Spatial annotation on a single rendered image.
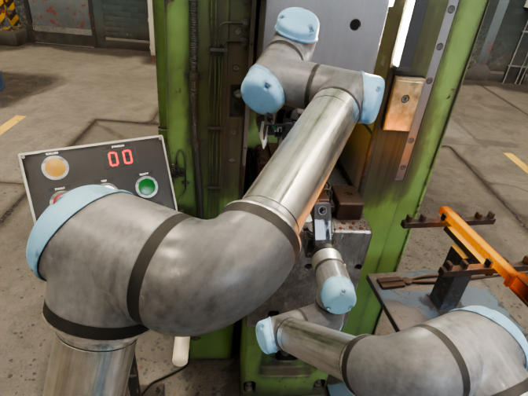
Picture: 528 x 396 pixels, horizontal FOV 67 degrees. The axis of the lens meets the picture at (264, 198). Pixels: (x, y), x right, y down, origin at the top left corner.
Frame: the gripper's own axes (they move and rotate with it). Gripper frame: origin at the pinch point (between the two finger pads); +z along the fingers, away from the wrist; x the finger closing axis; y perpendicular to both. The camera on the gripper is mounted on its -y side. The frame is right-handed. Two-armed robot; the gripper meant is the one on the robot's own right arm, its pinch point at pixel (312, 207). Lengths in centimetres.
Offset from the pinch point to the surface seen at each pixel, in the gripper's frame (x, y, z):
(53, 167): -66, -15, -8
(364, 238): 19.7, 13.1, 3.0
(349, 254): 15.9, 20.0, 3.2
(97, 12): -225, 33, 620
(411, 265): 97, 101, 92
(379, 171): 28.2, -1.0, 22.8
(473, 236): 44.7, 1.5, -10.8
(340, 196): 12.5, 3.6, 12.9
